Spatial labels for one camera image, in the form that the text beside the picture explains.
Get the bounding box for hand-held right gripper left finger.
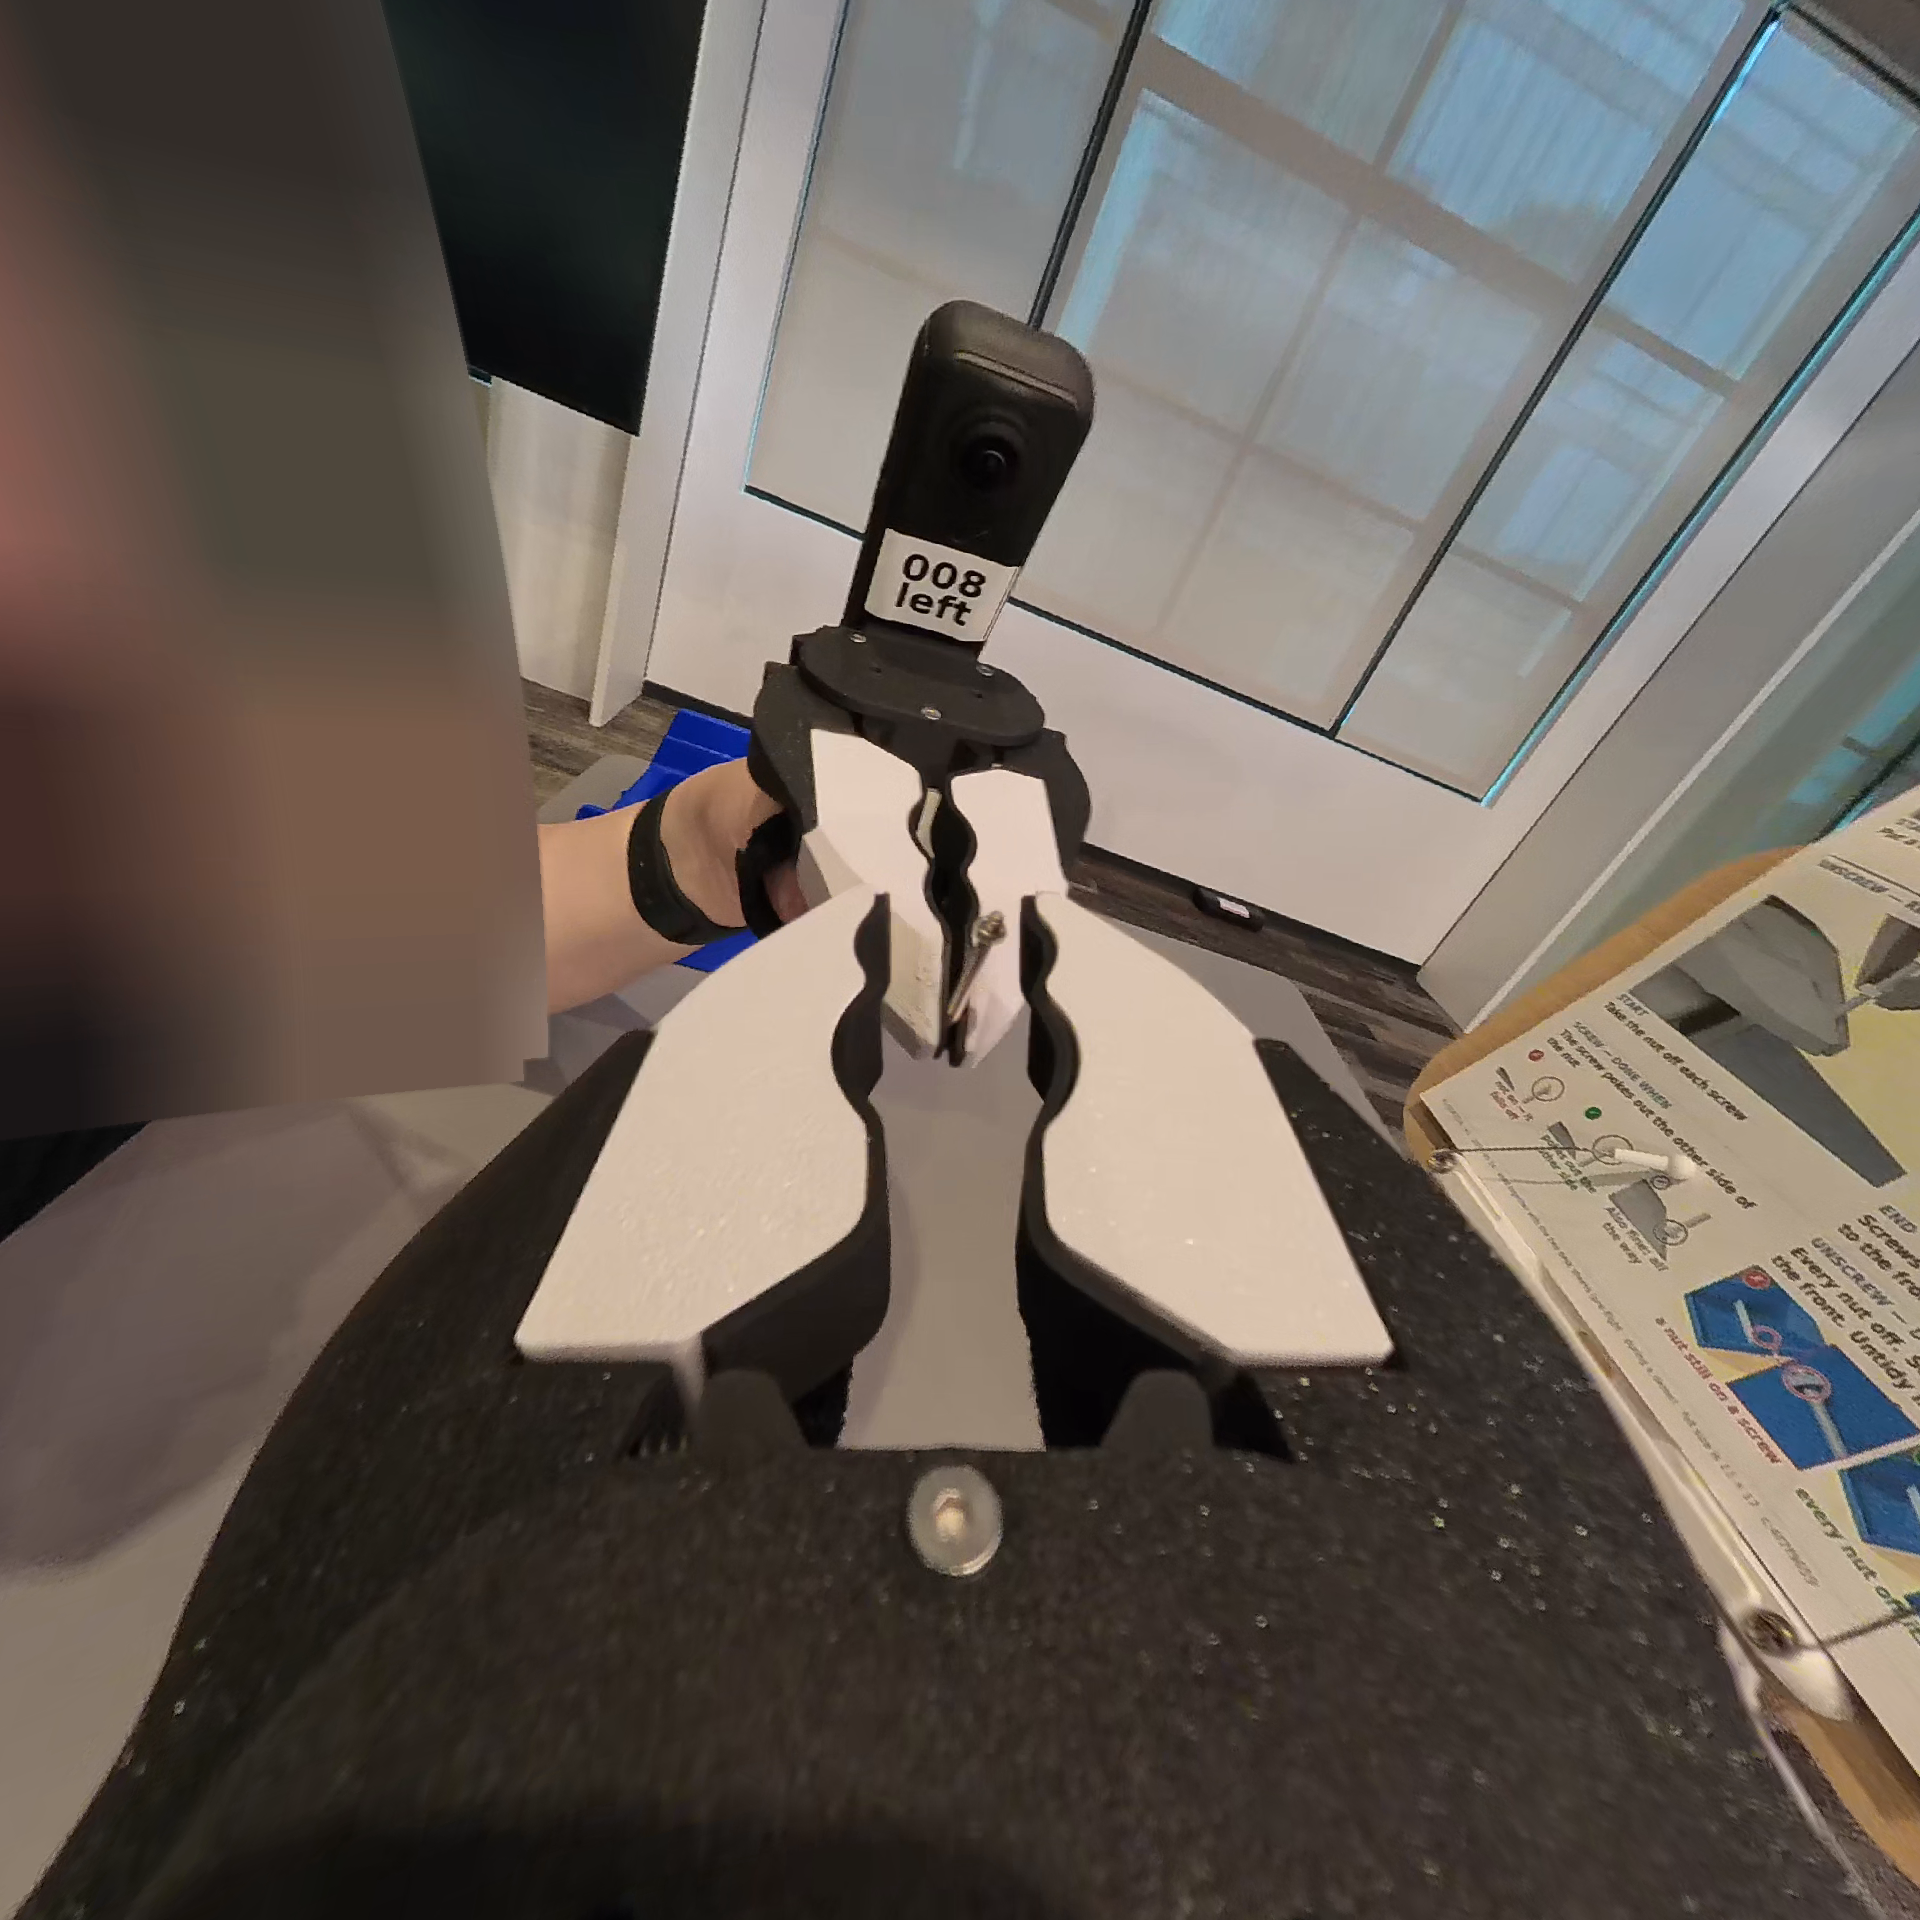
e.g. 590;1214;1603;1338
513;895;901;1448

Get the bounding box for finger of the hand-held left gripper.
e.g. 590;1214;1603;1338
794;729;975;1064
944;769;1073;1068

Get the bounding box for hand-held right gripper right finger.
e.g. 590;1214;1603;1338
1019;895;1399;1448

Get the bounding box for steel bolt with nut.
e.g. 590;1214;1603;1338
944;910;1008;1061

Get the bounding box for blue plastic bin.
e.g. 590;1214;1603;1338
618;704;757;802

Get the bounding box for person's left forearm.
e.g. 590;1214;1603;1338
536;798;754;1028

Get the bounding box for person's left hand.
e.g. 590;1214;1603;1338
697;753;814;936

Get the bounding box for instruction sheet on stand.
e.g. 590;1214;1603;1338
1403;839;1920;1920

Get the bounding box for frosted glass window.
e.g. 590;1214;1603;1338
740;0;1920;802

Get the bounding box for printed instruction sheet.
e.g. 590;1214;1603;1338
1419;789;1920;1655

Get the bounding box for glass partition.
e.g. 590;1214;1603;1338
1680;493;1920;917

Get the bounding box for wire page holder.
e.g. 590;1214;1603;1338
1424;1134;1702;1195
1741;1573;1920;1725

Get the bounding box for dark wall screen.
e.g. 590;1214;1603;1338
381;0;707;442

